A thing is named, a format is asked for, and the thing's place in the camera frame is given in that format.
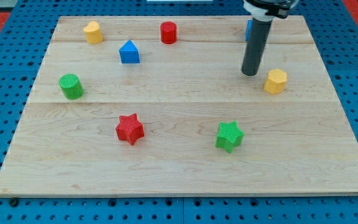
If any red cylinder block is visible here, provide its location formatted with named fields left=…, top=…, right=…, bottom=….
left=160, top=21, right=177, bottom=44

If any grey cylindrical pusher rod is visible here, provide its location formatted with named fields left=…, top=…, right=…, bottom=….
left=241, top=18, right=272, bottom=76

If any wooden board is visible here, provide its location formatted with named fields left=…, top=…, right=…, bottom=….
left=0, top=16, right=358, bottom=198

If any blue triangle block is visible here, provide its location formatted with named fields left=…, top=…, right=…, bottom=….
left=119, top=40, right=140, bottom=63

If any yellow hexagon block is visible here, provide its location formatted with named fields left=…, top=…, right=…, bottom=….
left=264, top=68, right=288, bottom=95

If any red star block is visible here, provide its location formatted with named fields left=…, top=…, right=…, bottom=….
left=116, top=113, right=144, bottom=145

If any green star block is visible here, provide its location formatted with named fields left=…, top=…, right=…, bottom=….
left=215, top=121, right=244, bottom=154

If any blue cube block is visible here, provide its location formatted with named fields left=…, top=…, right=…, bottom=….
left=244, top=19, right=253, bottom=42

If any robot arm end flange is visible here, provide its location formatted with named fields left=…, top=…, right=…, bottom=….
left=243, top=0, right=299, bottom=22

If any green cylinder block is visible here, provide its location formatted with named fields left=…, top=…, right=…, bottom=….
left=58, top=73, right=84, bottom=100

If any yellow heart block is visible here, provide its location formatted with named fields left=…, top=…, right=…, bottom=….
left=83, top=21, right=103, bottom=44

